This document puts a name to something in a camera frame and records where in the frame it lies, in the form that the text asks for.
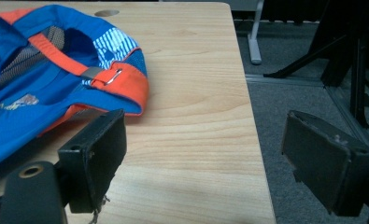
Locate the grey metal table leg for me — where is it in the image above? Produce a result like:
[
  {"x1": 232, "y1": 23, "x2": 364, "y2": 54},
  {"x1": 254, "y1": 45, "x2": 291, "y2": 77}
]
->
[{"x1": 247, "y1": 0, "x2": 265, "y2": 65}]

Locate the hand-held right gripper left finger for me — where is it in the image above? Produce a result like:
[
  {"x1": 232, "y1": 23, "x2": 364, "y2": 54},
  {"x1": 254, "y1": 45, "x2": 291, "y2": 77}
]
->
[{"x1": 57, "y1": 108, "x2": 128, "y2": 215}]

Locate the black metal stand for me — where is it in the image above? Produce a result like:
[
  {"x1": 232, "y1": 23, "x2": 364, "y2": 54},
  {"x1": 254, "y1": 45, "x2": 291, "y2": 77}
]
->
[{"x1": 263, "y1": 0, "x2": 369, "y2": 129}]

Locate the blue and orange cap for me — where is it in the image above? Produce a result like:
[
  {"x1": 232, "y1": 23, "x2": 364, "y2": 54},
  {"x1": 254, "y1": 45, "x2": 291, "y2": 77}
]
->
[{"x1": 0, "y1": 4, "x2": 150, "y2": 173}]

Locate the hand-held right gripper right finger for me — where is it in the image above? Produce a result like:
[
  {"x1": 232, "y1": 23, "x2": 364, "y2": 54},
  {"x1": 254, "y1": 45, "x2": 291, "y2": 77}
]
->
[{"x1": 280, "y1": 109, "x2": 369, "y2": 217}]

